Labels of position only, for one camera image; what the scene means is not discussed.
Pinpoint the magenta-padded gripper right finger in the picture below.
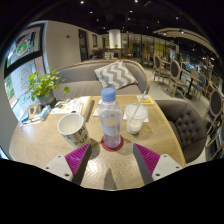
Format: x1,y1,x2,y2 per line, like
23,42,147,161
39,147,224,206
132,143,184,186

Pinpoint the light blue tissue pack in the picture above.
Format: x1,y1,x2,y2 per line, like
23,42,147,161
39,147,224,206
39,104,53,121

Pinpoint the clear plastic cup with straw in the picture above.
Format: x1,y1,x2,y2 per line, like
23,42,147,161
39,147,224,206
124,90,149,136

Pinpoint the group of ceiling lights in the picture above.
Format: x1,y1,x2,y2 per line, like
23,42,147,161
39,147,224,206
78,0,188,34

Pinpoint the yellow square card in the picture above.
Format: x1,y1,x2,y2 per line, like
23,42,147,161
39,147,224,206
136,94,155,106

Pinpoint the flat round red coaster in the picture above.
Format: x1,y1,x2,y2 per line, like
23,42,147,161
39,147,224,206
100,134,125,152

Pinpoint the grey white chevron cushion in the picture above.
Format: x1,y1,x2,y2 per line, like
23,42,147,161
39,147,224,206
93,60,139,90

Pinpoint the grey curved sofa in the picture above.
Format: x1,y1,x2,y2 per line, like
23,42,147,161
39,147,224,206
52,59,152,100

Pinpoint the person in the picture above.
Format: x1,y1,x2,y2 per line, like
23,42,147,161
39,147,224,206
89,47,104,61

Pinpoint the white printed mug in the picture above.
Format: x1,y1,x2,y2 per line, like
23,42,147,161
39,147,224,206
56,113,92,149

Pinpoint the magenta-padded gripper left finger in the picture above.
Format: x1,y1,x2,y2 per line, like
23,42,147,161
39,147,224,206
42,143,92,186

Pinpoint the group of wooden chairs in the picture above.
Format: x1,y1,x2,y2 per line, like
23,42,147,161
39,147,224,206
151,53,224,158

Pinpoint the dark grey tufted armchair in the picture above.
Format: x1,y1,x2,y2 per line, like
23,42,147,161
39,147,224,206
155,99,208,164

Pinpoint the clear blue-capped water bottle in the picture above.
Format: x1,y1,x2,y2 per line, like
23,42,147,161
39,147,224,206
98,87,124,150

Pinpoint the green potted plant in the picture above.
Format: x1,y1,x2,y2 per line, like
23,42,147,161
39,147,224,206
25,68,72,108

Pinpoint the printed menu book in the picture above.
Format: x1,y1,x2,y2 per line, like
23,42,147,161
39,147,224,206
49,95,94,122

